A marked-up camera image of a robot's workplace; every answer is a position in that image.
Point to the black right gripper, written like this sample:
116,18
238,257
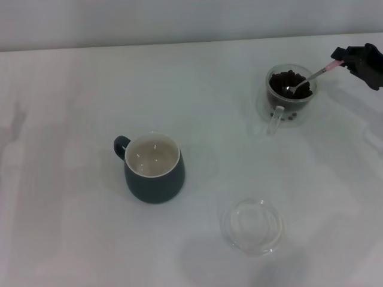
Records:
374,68

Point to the dark blue ceramic mug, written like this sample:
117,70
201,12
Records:
155,188

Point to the coffee bean pile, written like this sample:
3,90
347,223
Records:
287,78

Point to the clear round glass dish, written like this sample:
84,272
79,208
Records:
239,239

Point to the clear double-wall glass cup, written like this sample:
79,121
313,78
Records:
275,119

